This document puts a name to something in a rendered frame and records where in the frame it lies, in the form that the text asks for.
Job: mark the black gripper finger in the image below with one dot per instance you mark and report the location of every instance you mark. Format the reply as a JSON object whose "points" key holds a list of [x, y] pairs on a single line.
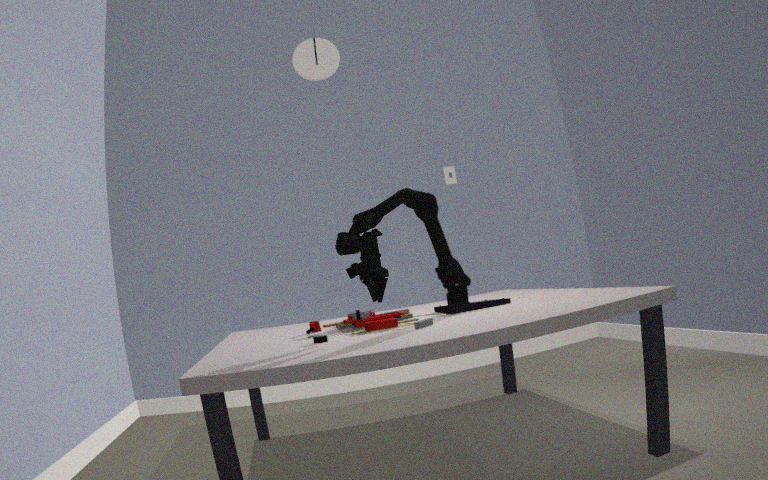
{"points": [[371, 290], [379, 288]]}

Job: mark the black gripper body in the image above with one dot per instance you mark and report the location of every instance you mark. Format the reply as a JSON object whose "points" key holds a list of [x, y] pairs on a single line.
{"points": [[375, 271]]}

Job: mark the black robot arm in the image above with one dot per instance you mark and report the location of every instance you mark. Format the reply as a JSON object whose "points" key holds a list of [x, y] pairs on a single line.
{"points": [[426, 208]]}

